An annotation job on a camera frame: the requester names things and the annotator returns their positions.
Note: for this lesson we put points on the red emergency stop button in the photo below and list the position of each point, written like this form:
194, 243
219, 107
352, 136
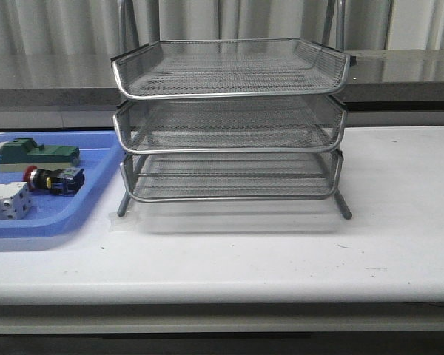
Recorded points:
58, 182

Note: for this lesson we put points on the blue plastic tray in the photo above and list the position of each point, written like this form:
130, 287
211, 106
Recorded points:
50, 215

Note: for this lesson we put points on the dark grey rear counter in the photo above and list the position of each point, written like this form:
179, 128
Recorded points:
384, 80

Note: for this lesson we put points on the green and beige switch block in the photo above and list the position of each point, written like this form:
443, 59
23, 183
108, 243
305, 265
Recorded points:
18, 154

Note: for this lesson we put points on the silver mesh tray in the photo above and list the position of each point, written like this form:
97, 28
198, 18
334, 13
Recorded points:
183, 177
301, 123
183, 69

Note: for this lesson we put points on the silver metal rack frame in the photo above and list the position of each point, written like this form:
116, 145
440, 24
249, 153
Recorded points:
337, 196

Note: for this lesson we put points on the white circuit breaker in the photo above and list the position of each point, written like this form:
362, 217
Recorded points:
15, 200

